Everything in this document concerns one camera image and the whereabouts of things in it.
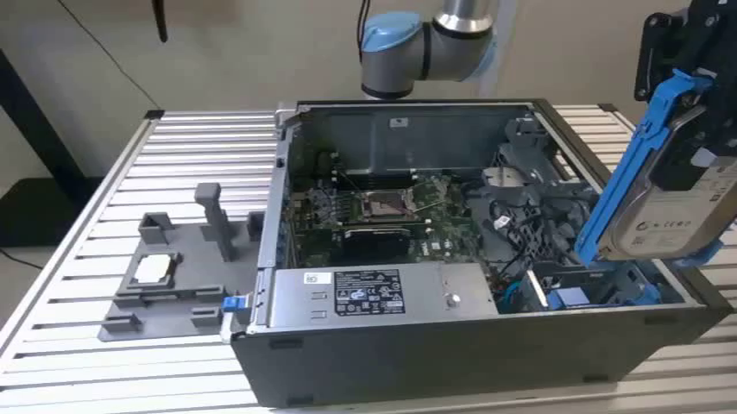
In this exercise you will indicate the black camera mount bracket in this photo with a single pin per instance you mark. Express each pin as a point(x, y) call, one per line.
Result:
point(653, 56)

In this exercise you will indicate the blue case latch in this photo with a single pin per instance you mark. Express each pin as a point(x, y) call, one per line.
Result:
point(230, 307)

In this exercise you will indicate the silver power supply unit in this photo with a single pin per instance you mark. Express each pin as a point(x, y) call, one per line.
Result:
point(299, 302)

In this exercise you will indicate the silver CPU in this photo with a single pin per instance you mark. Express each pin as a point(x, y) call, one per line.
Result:
point(154, 268)

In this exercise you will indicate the hard disk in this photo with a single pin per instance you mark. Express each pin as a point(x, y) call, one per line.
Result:
point(656, 215)

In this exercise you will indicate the black graphics card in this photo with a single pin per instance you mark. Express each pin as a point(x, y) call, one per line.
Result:
point(377, 246)

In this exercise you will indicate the gray parts rack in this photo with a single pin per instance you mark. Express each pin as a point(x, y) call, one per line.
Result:
point(190, 297)

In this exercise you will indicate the CPU socket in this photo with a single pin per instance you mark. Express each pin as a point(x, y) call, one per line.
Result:
point(379, 207)

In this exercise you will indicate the gray metal disk bay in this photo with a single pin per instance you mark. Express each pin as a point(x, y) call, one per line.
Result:
point(530, 181)

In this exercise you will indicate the green motherboard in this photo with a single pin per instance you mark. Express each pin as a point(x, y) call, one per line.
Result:
point(443, 233)

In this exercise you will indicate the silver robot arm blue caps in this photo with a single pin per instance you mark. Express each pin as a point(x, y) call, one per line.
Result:
point(403, 56)

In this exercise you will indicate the black RAM slots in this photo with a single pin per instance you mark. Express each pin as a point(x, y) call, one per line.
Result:
point(374, 177)

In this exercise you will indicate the black open PC case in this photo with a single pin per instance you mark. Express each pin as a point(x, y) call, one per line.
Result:
point(461, 362)

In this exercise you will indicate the black desk stand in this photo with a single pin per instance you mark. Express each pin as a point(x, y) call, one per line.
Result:
point(35, 142)

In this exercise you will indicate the dark hanging rod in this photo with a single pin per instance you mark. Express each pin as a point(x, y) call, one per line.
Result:
point(162, 21)

